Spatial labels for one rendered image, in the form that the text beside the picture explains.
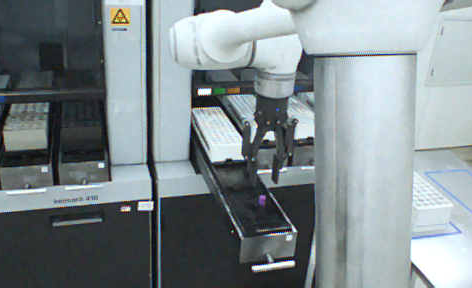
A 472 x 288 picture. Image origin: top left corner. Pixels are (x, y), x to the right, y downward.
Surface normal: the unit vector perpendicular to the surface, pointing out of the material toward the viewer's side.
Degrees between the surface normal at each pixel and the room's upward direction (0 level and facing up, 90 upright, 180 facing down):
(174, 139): 90
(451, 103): 90
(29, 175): 90
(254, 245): 90
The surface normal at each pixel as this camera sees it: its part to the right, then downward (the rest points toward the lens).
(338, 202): -0.67, 0.15
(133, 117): 0.28, 0.43
